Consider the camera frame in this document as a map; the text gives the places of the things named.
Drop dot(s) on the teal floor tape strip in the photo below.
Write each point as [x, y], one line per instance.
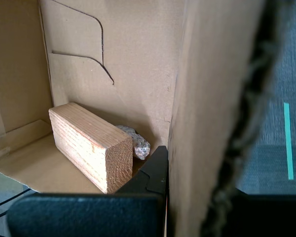
[288, 143]

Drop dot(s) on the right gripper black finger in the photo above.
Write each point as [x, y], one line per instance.
[273, 217]
[88, 217]

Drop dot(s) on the light wooden block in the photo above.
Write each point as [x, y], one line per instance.
[88, 140]

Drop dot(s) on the speckled granite rock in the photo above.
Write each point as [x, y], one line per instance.
[141, 145]

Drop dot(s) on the brown cardboard box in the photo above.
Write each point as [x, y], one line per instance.
[207, 98]

